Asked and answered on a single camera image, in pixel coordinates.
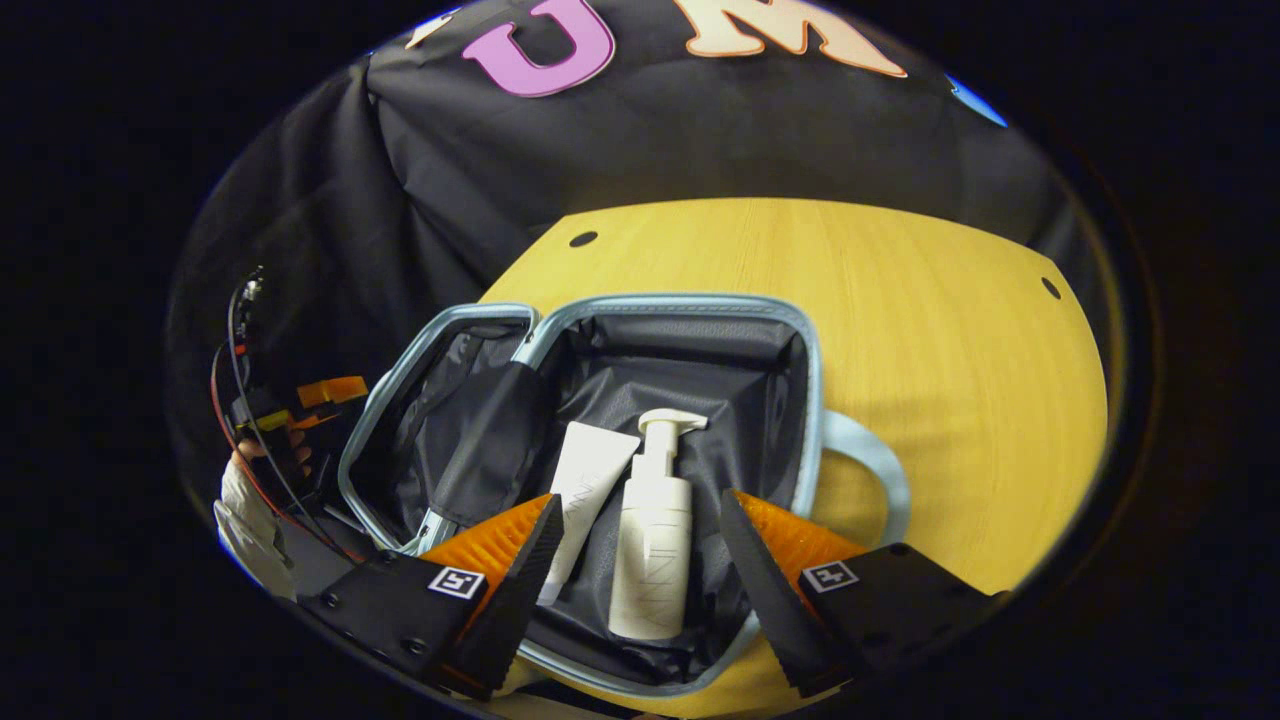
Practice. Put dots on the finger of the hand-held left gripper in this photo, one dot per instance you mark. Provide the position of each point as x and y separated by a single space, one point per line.
335 390
315 421

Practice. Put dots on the white skin care tube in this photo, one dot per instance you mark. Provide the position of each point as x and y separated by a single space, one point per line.
590 470

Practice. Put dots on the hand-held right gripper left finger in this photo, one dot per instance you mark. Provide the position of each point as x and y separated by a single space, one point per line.
530 560

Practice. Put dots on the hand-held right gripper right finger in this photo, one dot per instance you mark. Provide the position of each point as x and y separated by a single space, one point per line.
750 570

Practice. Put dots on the light blue suitcase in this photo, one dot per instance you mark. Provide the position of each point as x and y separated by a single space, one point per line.
720 360

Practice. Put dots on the white pump bottle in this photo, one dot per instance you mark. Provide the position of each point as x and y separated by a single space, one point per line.
655 540

